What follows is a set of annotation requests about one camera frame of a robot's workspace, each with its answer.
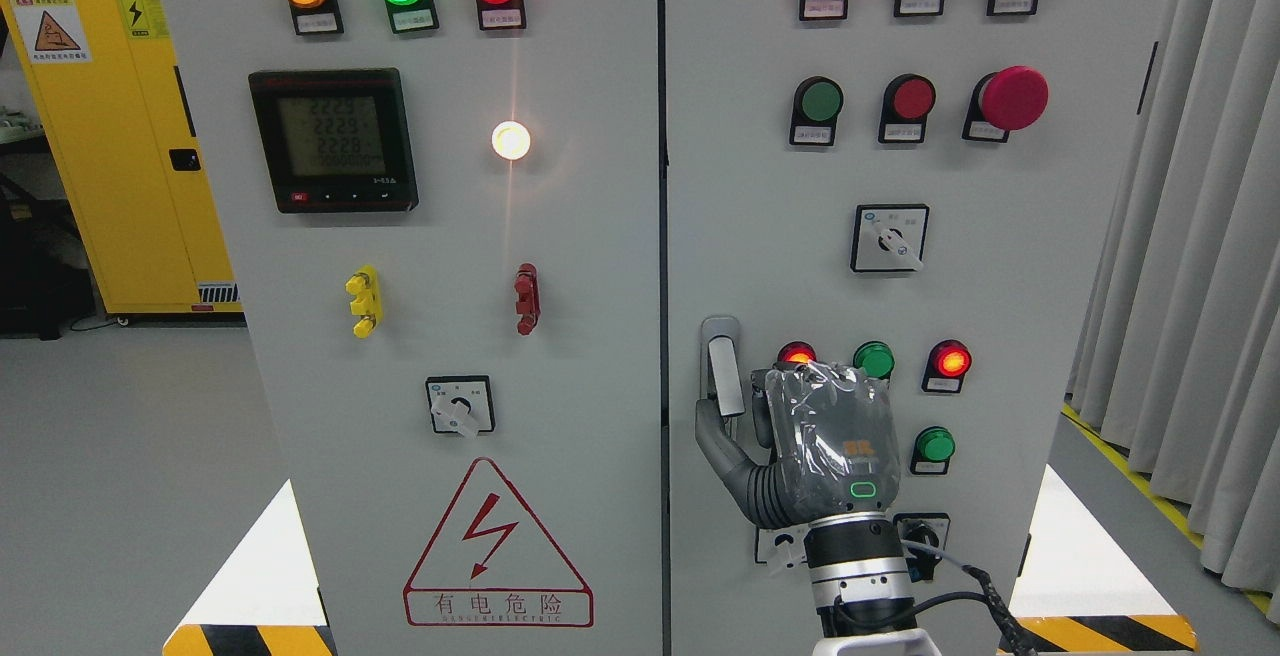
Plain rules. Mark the green push button lower right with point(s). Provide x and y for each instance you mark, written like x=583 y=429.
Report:
x=932 y=451

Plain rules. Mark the lower white rotary switch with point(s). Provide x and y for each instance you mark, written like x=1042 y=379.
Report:
x=781 y=551

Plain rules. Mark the red lit light middle right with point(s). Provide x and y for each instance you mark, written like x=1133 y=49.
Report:
x=947 y=364

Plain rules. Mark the black digital power meter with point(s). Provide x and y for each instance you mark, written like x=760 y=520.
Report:
x=335 y=140

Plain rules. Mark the grey electrical cabinet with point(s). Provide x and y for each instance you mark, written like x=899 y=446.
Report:
x=659 y=190

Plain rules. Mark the white lit indicator light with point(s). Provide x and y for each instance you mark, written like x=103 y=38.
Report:
x=511 y=140

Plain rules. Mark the silver door handle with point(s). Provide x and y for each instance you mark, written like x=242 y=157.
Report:
x=720 y=378

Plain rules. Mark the green push button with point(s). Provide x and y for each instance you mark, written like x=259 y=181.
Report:
x=817 y=102
x=932 y=451

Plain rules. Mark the right door upper rotary switch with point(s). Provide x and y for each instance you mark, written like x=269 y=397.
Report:
x=889 y=238

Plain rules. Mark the yellow safety cabinet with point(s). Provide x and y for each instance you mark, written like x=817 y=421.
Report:
x=105 y=79

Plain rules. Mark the black key selector switch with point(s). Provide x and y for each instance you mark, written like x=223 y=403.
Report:
x=916 y=529

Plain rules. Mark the red emergency stop button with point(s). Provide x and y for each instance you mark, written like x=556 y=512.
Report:
x=1005 y=101

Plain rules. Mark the door rotary switch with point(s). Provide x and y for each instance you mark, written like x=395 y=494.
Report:
x=460 y=404
x=889 y=238

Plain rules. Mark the green push button upper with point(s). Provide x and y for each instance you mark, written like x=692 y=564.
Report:
x=817 y=102

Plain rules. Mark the red lit light middle left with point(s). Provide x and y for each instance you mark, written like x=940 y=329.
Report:
x=795 y=353

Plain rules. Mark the yellow terminal connector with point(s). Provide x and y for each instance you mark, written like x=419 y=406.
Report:
x=364 y=288

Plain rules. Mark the red electric hazard sign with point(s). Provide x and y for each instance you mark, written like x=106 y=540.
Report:
x=490 y=562

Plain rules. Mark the grey curtain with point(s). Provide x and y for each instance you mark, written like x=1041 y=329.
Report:
x=1179 y=358

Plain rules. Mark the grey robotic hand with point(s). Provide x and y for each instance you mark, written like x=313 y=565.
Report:
x=837 y=451

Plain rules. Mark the red terminal connector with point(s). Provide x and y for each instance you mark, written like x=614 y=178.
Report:
x=527 y=304

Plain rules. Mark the left door rotary switch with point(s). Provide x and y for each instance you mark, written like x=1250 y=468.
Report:
x=460 y=404

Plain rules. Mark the red push button upper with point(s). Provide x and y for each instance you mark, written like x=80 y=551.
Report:
x=906 y=103

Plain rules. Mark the green light middle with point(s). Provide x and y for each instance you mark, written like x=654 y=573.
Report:
x=875 y=358

